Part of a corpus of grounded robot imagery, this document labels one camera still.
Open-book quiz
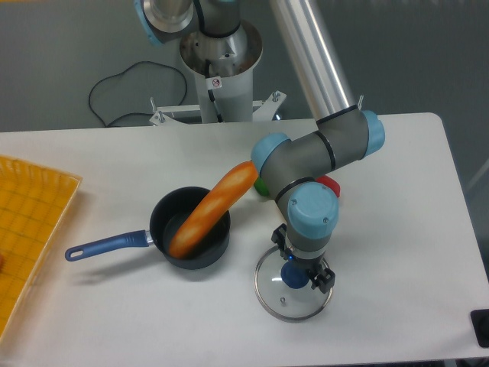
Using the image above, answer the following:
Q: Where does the green toy bell pepper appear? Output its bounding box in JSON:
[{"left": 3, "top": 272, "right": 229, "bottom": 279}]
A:
[{"left": 254, "top": 177, "right": 270, "bottom": 197}]

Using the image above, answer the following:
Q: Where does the black cable on floor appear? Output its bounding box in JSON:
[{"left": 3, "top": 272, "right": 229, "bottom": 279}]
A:
[{"left": 88, "top": 60, "right": 189, "bottom": 128}]

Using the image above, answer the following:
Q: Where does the red toy bell pepper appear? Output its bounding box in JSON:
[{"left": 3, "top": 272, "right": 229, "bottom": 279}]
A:
[{"left": 316, "top": 175, "right": 341, "bottom": 198}]

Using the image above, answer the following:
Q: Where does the black object at table corner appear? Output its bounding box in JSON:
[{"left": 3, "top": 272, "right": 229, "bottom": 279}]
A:
[{"left": 470, "top": 309, "right": 489, "bottom": 349}]

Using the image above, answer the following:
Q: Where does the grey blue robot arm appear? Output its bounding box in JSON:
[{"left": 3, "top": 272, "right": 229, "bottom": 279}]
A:
[{"left": 134, "top": 1, "right": 385, "bottom": 291}]

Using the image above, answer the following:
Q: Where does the dark pot with blue handle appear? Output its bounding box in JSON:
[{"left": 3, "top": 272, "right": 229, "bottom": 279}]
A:
[{"left": 65, "top": 187, "right": 232, "bottom": 270}]

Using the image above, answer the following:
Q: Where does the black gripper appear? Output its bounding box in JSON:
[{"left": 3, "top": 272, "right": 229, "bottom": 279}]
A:
[{"left": 271, "top": 224, "right": 335, "bottom": 294}]

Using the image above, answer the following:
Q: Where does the glass pot lid blue knob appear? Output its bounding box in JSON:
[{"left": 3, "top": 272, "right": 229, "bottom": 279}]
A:
[{"left": 254, "top": 245, "right": 334, "bottom": 324}]

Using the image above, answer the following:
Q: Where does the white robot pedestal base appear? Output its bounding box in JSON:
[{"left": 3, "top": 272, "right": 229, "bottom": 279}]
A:
[{"left": 148, "top": 21, "right": 287, "bottom": 126}]

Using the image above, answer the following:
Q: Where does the yellow woven plastic tray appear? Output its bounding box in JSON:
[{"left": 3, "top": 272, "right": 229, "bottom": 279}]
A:
[{"left": 1, "top": 155, "right": 83, "bottom": 336}]

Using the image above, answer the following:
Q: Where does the orange toy baguette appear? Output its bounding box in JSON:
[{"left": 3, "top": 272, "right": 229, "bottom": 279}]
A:
[{"left": 169, "top": 161, "right": 258, "bottom": 258}]

